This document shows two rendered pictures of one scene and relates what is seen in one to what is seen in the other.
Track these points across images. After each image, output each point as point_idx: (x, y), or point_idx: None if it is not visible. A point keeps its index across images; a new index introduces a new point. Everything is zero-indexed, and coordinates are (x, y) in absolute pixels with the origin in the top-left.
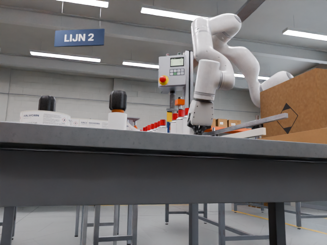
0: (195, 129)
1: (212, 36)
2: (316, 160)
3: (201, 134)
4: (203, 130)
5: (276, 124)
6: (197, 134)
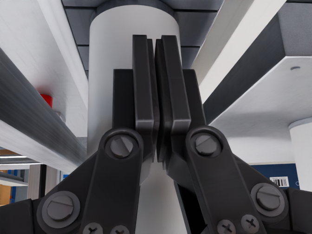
0: (237, 173)
1: None
2: None
3: (117, 119)
4: (104, 164)
5: None
6: (187, 106)
